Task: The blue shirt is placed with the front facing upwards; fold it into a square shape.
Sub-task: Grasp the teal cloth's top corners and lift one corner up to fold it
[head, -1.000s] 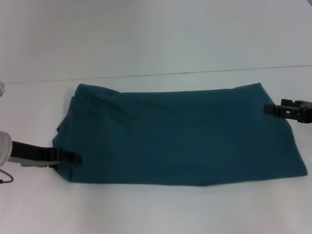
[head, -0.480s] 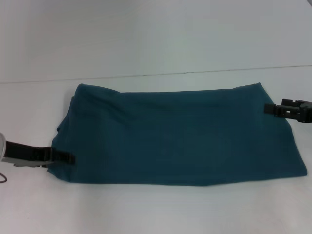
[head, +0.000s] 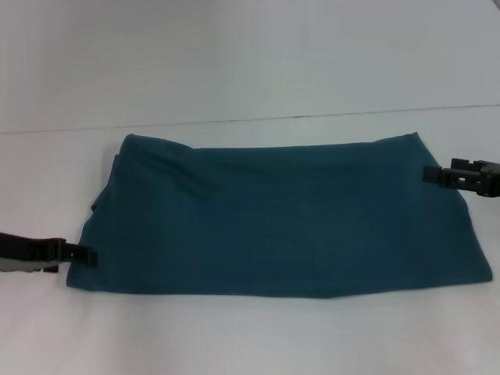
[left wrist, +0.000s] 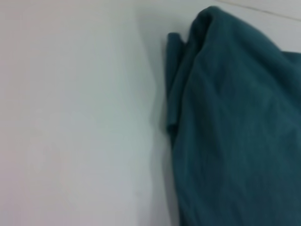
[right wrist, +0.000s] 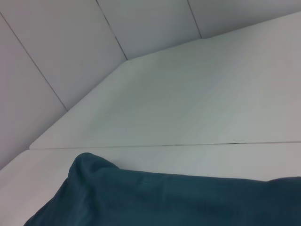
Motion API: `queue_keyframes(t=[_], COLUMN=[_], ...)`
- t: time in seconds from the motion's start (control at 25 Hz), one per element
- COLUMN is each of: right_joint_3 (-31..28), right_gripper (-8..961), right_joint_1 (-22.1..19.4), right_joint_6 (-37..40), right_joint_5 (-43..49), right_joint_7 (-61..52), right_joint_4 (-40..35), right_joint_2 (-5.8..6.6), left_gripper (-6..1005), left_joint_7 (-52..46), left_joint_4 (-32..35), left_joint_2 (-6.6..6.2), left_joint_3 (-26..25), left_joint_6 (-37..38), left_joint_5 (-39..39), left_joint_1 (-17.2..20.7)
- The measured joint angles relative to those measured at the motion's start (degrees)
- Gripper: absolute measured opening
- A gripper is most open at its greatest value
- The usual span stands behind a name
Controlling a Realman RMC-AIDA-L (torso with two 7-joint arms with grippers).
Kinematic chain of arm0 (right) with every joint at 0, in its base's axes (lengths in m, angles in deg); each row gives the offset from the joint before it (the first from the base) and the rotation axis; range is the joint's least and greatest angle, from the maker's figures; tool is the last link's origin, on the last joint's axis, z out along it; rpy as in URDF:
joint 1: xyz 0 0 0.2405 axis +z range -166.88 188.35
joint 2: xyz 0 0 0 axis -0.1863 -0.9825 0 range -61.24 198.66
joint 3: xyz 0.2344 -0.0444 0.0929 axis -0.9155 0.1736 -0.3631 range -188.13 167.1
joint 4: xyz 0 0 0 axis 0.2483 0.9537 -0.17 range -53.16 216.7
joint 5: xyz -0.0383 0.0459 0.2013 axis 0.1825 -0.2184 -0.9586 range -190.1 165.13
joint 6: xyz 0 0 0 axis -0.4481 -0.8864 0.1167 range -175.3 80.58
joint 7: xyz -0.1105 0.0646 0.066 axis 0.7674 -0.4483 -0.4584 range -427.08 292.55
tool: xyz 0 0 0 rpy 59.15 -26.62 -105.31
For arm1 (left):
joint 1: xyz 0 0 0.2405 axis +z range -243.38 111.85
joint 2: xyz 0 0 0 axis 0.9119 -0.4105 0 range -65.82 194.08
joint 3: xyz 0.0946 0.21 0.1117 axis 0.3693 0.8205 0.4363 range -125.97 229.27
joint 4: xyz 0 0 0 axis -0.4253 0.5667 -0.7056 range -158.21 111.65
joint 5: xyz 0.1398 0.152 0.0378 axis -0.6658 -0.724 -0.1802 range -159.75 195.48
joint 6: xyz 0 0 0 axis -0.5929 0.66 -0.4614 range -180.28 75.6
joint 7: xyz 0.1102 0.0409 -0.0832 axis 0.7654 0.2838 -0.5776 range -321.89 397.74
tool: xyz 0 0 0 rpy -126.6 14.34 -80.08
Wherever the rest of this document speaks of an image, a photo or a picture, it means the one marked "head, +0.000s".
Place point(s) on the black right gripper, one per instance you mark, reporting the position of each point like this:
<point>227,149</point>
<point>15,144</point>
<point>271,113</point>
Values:
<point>491,177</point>

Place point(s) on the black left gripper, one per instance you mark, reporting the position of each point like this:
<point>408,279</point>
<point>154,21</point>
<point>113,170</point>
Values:
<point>27,254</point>

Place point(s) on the teal t-shirt with FREE print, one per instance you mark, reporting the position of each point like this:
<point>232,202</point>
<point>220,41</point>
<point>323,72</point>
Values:
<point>273,218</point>

